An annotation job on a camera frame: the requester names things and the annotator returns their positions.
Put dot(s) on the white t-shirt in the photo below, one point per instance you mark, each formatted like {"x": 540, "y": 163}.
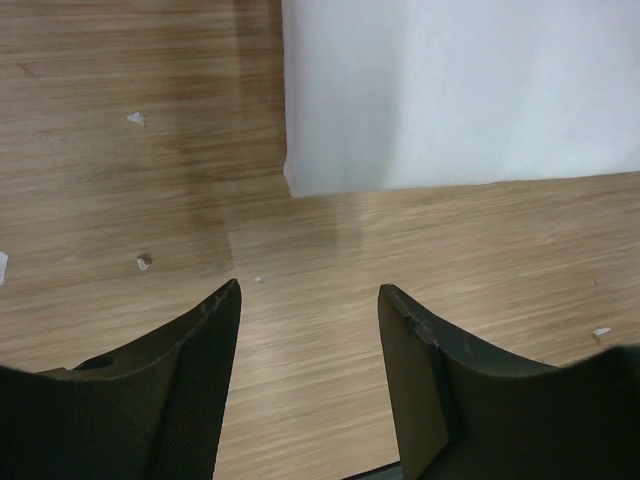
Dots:
{"x": 402, "y": 94}

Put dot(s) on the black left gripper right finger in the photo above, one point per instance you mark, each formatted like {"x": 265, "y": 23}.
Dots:
{"x": 464, "y": 408}

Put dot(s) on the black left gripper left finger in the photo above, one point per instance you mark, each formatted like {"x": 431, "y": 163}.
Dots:
{"x": 150, "y": 409}

